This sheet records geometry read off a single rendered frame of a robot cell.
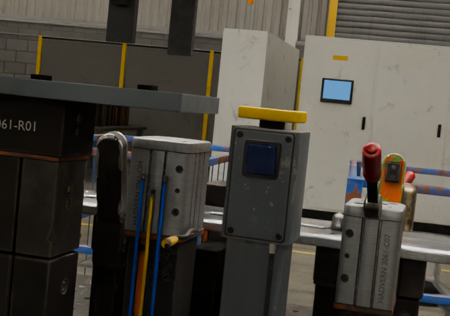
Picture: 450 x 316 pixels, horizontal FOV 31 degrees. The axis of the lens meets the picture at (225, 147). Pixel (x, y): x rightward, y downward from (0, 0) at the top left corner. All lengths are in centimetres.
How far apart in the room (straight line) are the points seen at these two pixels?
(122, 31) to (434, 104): 828
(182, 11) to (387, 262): 37
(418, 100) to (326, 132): 104
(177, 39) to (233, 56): 819
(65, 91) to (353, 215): 36
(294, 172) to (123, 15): 23
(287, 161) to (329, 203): 826
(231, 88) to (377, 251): 819
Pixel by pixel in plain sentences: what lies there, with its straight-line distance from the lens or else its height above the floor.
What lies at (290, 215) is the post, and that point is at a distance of 80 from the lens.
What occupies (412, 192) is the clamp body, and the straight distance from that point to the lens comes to 129.
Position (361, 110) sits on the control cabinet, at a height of 123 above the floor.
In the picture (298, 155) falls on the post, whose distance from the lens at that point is 80.
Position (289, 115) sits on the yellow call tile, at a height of 116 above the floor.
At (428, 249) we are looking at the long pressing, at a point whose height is 100.
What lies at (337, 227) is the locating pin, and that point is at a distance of 116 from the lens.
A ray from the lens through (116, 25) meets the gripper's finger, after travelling 83.
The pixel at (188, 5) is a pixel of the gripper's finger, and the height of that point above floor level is 127.
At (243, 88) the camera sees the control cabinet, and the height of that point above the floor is 135.
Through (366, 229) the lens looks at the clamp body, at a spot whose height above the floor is 103.
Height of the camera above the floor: 116
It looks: 3 degrees down
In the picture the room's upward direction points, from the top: 6 degrees clockwise
